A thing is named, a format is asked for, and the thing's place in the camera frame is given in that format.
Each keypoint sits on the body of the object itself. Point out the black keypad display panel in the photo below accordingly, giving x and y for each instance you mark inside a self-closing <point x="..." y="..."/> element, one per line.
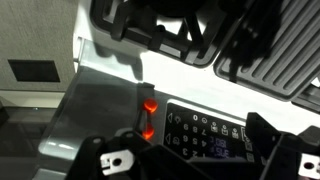
<point x="191" y="134"/>

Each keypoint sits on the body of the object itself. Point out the orange stove switch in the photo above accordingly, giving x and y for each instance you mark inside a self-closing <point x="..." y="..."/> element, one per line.
<point x="148" y="132"/>
<point x="150" y="105"/>

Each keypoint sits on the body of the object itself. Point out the white toy stove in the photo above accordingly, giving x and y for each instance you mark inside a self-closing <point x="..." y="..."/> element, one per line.
<point x="114" y="79"/>

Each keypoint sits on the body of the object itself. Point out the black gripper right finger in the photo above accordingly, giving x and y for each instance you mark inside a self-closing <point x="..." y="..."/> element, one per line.
<point x="288" y="156"/>

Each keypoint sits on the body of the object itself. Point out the black ribbed griddle plate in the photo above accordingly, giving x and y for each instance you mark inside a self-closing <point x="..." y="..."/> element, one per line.
<point x="275" y="49"/>

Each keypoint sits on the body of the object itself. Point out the top orange stove switch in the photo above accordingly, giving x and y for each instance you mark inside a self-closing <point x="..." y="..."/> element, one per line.
<point x="150" y="105"/>

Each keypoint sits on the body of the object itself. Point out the black burner grate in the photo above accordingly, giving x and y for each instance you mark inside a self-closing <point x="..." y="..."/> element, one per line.
<point x="190" y="31"/>

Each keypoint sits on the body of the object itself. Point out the black floor panel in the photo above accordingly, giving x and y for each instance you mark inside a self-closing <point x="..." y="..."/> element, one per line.
<point x="34" y="70"/>

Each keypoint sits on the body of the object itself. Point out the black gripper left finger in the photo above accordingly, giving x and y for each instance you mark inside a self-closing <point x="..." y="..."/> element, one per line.
<point x="131" y="154"/>

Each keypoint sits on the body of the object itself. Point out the bottom orange stove switch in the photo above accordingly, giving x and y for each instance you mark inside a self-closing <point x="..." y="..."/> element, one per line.
<point x="148" y="132"/>

